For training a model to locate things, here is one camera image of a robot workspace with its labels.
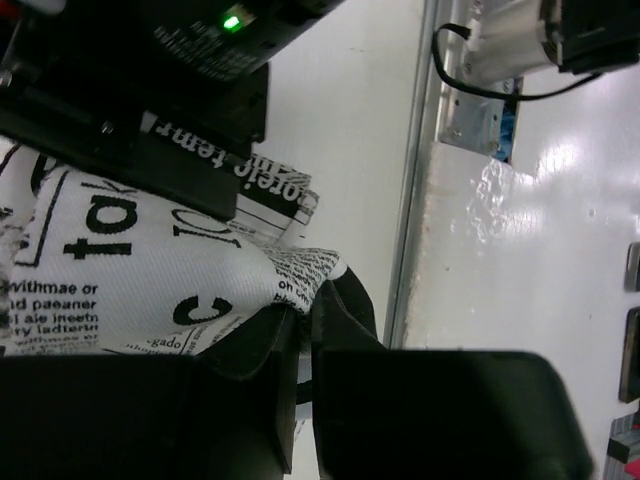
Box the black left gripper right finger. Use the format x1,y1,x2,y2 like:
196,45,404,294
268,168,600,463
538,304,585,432
311,274,594,479

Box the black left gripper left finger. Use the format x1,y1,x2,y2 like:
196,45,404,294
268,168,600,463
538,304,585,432
1,307,298,479

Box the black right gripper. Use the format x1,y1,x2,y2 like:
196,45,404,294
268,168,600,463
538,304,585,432
1,1,336,220

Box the newspaper print trousers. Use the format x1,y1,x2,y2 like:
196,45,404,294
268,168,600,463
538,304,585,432
1,139,348,356

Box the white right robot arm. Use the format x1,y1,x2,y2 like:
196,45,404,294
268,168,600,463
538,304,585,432
1,1,639,221

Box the white front cover panel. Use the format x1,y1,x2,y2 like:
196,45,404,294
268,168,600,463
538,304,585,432
403,67,639,479

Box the thin black wire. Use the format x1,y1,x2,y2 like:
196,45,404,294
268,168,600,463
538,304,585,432
430,23,604,102

